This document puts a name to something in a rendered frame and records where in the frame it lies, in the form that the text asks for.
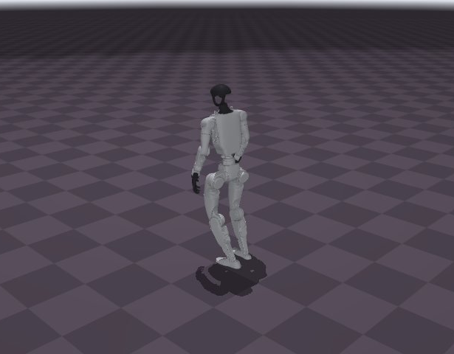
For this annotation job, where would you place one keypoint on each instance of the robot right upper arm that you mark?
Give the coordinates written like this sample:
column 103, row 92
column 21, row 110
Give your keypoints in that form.
column 244, row 127

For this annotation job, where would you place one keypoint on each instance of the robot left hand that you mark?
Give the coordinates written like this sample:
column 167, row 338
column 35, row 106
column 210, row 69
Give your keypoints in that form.
column 194, row 180

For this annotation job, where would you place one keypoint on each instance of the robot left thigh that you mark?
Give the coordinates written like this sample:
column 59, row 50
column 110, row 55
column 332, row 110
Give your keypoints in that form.
column 213, row 182

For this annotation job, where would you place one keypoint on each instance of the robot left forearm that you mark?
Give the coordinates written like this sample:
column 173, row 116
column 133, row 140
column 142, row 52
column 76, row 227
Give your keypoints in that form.
column 198, row 162

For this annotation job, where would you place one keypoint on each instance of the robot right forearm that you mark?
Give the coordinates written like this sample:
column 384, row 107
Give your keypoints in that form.
column 240, row 153

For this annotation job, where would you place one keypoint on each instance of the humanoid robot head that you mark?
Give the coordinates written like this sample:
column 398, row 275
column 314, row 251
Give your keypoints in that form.
column 221, row 90

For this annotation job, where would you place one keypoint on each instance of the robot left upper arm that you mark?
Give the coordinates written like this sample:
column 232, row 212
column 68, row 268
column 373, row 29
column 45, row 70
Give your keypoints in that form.
column 207, row 125

